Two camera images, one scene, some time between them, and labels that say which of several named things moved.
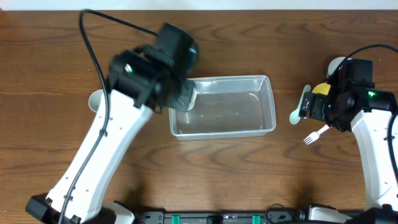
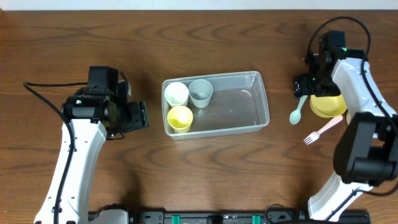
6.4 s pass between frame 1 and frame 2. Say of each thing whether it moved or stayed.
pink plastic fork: stayed
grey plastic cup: moved
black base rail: stayed
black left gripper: moved
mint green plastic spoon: stayed
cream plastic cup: moved
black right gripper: moved
